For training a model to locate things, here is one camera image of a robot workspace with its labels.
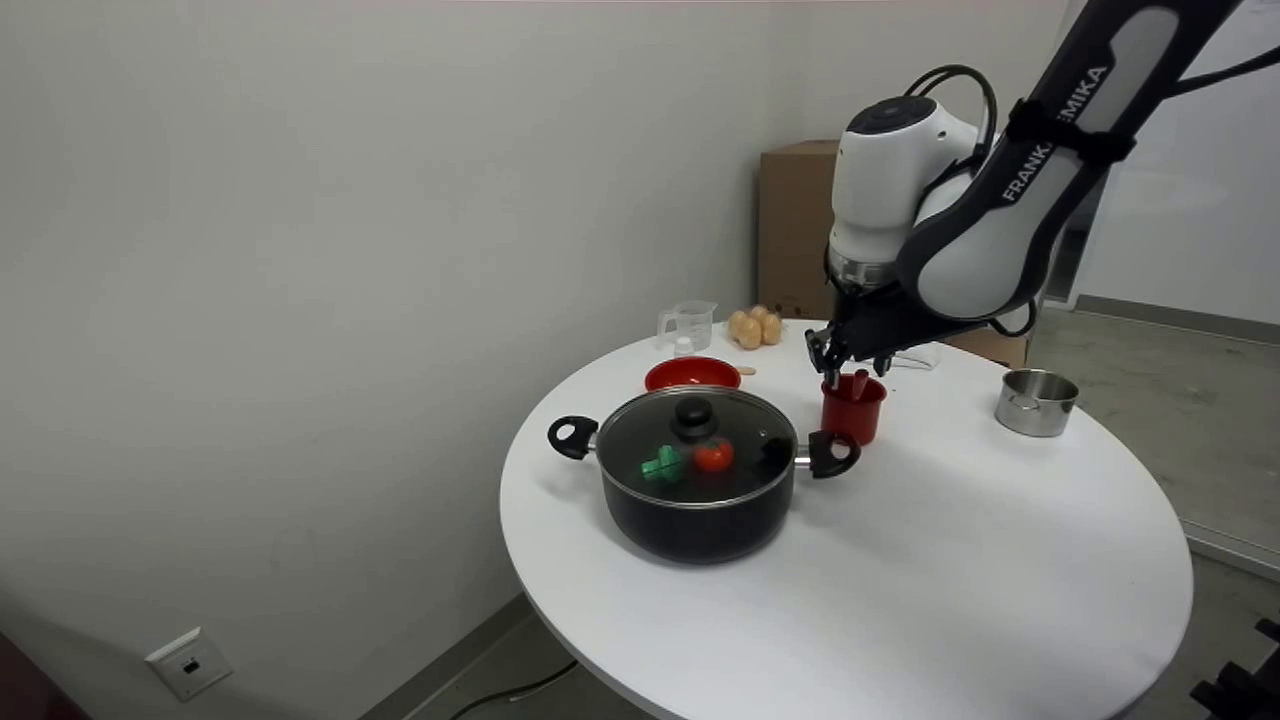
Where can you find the red bowl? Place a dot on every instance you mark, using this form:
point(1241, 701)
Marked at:
point(692, 377)

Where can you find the white wall outlet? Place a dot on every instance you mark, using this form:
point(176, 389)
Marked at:
point(191, 662)

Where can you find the grey door frame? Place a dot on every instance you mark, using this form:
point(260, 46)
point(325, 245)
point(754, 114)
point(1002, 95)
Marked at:
point(1083, 253)

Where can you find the small stainless steel pot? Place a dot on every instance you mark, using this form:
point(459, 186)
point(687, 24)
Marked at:
point(1038, 404)

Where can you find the large cardboard box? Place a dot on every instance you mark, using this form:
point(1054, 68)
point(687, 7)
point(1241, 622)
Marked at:
point(792, 225)

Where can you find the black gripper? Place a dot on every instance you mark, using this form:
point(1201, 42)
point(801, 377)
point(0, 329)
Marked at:
point(875, 327)

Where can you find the glass pot lid black knob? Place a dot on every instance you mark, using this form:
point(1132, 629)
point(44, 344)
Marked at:
point(692, 446)

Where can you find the clear glass cup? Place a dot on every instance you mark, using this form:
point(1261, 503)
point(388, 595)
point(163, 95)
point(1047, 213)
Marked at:
point(690, 327)

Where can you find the black stand base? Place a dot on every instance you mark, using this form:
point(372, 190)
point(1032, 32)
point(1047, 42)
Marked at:
point(1241, 682)

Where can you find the green toy vegetable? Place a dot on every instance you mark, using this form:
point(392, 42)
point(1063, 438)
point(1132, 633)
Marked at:
point(667, 467)

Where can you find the black cooking pot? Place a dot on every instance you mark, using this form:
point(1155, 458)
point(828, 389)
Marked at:
point(692, 524)

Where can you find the beige egg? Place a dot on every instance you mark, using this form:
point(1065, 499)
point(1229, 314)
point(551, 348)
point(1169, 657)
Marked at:
point(769, 327)
point(745, 329)

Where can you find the red toy tomato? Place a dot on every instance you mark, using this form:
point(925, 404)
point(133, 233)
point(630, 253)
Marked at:
point(713, 458)

